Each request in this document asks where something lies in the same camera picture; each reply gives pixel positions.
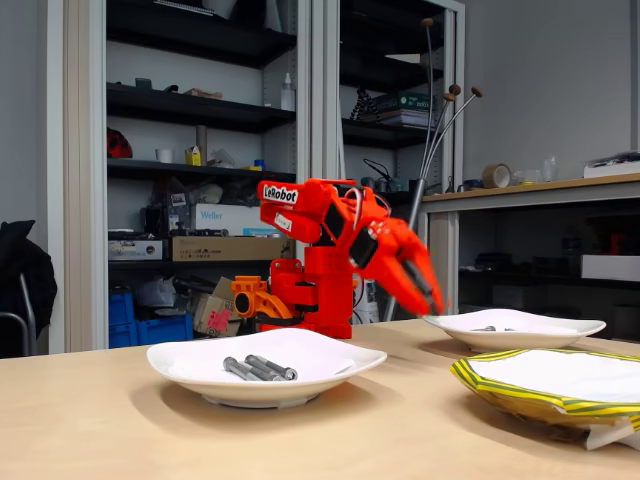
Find long brown cardboard box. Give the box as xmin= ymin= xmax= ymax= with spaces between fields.
xmin=171 ymin=235 xmax=297 ymax=263

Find white Weller box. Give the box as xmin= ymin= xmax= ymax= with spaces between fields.
xmin=193 ymin=202 xmax=281 ymax=237

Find red helmet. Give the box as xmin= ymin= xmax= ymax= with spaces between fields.
xmin=106 ymin=127 xmax=135 ymax=160

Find stack of white papers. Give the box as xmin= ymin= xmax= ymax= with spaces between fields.
xmin=377 ymin=108 xmax=432 ymax=128

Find black jacket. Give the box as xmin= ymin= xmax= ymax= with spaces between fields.
xmin=0 ymin=219 xmax=59 ymax=347

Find green printed box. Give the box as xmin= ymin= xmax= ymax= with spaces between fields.
xmin=372 ymin=92 xmax=432 ymax=114

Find grey cabinet with black shelves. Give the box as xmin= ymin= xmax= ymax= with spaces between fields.
xmin=47 ymin=0 xmax=314 ymax=354

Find cardboard box with pink sticker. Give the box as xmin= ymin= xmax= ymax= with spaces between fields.
xmin=191 ymin=276 xmax=242 ymax=338

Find wooden top side desk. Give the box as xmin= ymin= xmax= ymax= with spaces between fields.
xmin=422 ymin=172 xmax=640 ymax=326

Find brown tape roll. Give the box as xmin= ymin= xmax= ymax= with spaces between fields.
xmin=481 ymin=163 xmax=512 ymax=190

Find grey metal cabinet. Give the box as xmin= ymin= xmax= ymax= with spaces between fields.
xmin=312 ymin=0 xmax=467 ymax=324

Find small black tripod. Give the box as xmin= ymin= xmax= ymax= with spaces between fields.
xmin=349 ymin=86 xmax=377 ymax=121

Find white storage box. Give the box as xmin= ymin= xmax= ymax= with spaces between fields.
xmin=580 ymin=254 xmax=640 ymax=283

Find white servo cable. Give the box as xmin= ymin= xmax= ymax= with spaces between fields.
xmin=344 ymin=187 xmax=369 ymax=231

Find white square plate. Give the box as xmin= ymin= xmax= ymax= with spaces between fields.
xmin=421 ymin=308 xmax=608 ymax=354
xmin=145 ymin=327 xmax=389 ymax=410

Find crumpled clear plastic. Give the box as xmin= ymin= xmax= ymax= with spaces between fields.
xmin=206 ymin=148 xmax=237 ymax=169

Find white plastic bag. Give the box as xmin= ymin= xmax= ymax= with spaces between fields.
xmin=192 ymin=183 xmax=224 ymax=205

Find grey metal chair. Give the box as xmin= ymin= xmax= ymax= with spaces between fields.
xmin=0 ymin=272 xmax=39 ymax=358

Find white plastic bottle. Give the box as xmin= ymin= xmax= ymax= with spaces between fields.
xmin=280 ymin=72 xmax=297 ymax=112

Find yellow green striped paper plate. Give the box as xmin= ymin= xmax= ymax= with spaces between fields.
xmin=448 ymin=348 xmax=640 ymax=452

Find metal coat stand wooden knobs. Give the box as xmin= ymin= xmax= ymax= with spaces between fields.
xmin=382 ymin=17 xmax=485 ymax=324

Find small blue crate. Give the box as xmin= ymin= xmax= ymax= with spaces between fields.
xmin=108 ymin=292 xmax=136 ymax=327

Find white printed sheet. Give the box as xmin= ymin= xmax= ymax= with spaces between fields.
xmin=351 ymin=277 xmax=381 ymax=325

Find flat white printed box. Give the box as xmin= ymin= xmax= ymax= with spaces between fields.
xmin=107 ymin=239 xmax=164 ymax=262

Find wide blue crate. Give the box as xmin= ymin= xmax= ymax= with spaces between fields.
xmin=108 ymin=313 xmax=195 ymax=350

